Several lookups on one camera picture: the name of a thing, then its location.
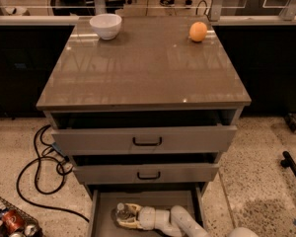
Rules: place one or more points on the silver can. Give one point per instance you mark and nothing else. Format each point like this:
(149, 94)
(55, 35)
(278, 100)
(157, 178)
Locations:
(30, 230)

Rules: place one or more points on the wire basket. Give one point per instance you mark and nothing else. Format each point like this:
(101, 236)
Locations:
(4, 207)

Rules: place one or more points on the clear plastic water bottle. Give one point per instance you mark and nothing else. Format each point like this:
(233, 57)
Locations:
(120, 213)

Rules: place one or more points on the middle grey drawer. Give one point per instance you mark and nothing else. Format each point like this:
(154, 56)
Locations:
(146, 174)

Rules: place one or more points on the black bar on floor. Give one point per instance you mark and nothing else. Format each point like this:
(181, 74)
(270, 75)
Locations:
(288, 162)

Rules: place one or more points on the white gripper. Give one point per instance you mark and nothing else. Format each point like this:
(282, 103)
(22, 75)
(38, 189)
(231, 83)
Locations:
(147, 216)

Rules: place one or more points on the white ceramic bowl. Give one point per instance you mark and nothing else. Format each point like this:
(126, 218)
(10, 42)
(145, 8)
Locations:
(106, 26)

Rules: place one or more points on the grey drawer cabinet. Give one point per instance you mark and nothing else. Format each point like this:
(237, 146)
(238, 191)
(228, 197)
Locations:
(151, 75)

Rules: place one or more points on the bottom grey drawer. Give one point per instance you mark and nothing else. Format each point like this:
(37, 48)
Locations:
(103, 223)

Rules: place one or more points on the red soda can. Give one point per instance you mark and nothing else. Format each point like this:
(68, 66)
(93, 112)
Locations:
(13, 221)

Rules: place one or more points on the orange fruit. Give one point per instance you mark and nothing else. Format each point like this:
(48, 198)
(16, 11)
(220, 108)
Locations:
(198, 31)

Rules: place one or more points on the grey drawer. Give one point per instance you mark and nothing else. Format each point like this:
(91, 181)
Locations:
(145, 140)
(146, 174)
(103, 223)

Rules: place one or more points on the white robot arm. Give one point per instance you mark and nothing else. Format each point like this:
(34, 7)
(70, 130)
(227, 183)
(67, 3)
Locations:
(176, 222)

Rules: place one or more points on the top grey drawer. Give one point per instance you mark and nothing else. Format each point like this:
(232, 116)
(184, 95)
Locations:
(145, 140)

